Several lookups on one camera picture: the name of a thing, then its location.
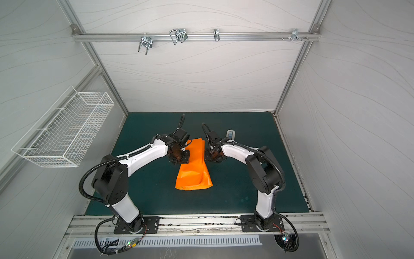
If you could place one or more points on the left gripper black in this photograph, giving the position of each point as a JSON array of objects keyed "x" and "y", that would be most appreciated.
[{"x": 180, "y": 156}]

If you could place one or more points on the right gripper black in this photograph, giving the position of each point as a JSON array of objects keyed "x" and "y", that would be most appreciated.
[{"x": 213, "y": 155}]

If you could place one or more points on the orange wrapping paper sheet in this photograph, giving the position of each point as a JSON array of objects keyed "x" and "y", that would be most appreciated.
[{"x": 194, "y": 175}]

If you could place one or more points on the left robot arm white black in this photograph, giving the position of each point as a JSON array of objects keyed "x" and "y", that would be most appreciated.
[{"x": 108, "y": 182}]

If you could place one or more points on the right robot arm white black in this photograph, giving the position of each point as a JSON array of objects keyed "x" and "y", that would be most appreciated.
[{"x": 265, "y": 173}]

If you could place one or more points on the green table mat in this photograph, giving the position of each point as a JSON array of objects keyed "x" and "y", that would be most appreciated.
[{"x": 152, "y": 188}]

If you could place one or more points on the white vent strip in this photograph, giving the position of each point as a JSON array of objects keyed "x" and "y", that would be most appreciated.
[{"x": 174, "y": 241}]

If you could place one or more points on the metal u-bolt clamp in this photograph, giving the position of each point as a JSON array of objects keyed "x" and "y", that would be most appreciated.
[
  {"x": 178, "y": 35},
  {"x": 145, "y": 43}
]

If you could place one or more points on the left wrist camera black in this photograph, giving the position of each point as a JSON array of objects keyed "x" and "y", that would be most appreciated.
[{"x": 181, "y": 135}]

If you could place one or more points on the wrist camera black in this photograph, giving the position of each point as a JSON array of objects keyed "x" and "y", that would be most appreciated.
[
  {"x": 181, "y": 135},
  {"x": 212, "y": 137}
]

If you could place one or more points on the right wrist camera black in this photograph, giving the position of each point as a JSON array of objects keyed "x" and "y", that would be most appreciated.
[{"x": 212, "y": 137}]

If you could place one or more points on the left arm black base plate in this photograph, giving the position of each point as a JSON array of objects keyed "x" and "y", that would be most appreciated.
[{"x": 148, "y": 225}]

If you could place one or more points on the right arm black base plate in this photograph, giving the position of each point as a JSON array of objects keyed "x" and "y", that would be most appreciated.
[{"x": 249, "y": 223}]

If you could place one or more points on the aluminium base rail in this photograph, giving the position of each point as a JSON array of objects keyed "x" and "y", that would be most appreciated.
[{"x": 198, "y": 224}]

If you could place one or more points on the white wire basket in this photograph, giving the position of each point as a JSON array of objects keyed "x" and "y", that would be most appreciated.
[{"x": 63, "y": 135}]

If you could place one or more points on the aluminium cross rail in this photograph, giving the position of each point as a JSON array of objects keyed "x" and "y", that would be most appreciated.
[{"x": 192, "y": 37}]

